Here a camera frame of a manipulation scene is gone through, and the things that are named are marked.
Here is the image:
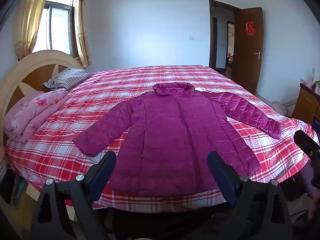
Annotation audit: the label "narrow yellow curtain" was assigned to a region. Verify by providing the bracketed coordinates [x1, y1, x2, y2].
[74, 0, 92, 68]

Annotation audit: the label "window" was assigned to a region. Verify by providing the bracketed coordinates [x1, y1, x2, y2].
[32, 0, 77, 57]

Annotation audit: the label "wide yellow curtain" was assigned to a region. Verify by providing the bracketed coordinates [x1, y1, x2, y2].
[14, 0, 53, 59]

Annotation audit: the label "pale cloth pile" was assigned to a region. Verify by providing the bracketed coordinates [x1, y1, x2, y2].
[271, 101, 288, 117]

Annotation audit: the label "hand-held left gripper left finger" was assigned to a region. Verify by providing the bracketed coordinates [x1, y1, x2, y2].
[30, 151, 117, 240]

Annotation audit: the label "striped pillow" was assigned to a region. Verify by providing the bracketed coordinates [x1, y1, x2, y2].
[44, 66, 92, 92]

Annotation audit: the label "dark wooden door frame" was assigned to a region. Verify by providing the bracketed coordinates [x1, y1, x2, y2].
[209, 0, 242, 77]

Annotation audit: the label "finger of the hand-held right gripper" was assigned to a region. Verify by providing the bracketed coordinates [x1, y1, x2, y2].
[293, 129, 320, 160]
[311, 119, 320, 140]

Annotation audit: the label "magenta quilted down jacket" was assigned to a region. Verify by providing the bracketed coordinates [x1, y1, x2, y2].
[74, 82, 282, 197]

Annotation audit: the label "brown wooden door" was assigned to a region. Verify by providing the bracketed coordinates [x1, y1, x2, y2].
[235, 7, 264, 95]

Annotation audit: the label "wooden cabinet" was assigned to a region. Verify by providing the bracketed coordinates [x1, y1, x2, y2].
[290, 82, 320, 125]

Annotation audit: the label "red paper door decoration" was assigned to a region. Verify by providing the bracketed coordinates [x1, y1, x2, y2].
[245, 21, 257, 37]

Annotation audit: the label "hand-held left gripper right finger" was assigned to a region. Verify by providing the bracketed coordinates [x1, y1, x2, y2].
[207, 151, 293, 240]

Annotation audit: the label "pink floral folded quilt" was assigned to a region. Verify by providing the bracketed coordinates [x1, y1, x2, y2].
[4, 88, 72, 144]

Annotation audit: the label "red plaid bed sheet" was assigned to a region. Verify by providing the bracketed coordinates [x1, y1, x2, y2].
[5, 65, 319, 212]

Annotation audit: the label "cream wooden headboard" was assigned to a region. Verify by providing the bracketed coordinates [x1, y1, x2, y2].
[0, 50, 85, 150]

